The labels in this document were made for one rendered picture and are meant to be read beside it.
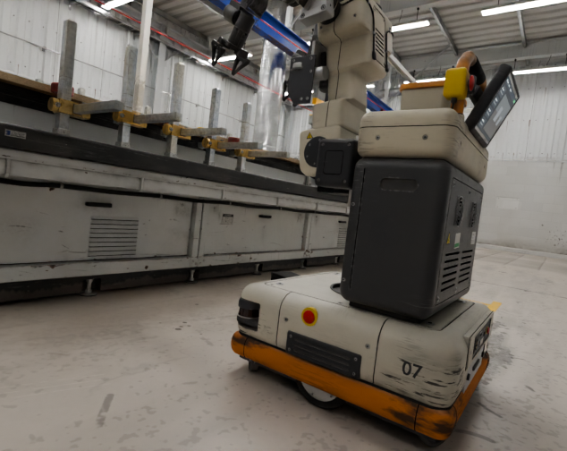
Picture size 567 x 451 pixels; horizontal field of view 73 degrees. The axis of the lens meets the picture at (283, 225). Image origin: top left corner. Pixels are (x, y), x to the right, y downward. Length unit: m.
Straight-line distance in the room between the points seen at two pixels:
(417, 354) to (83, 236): 1.56
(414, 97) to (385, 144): 0.23
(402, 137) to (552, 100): 11.34
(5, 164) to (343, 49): 1.21
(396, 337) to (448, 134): 0.49
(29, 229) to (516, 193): 11.20
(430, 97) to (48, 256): 1.64
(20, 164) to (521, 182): 11.32
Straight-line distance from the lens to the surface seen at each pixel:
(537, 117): 12.22
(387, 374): 1.02
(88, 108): 1.60
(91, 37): 10.20
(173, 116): 1.61
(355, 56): 1.38
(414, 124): 1.02
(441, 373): 0.98
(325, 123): 1.32
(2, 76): 1.81
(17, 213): 1.90
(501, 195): 11.90
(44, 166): 1.68
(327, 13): 1.31
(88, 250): 2.04
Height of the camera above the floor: 0.54
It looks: 3 degrees down
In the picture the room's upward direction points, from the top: 7 degrees clockwise
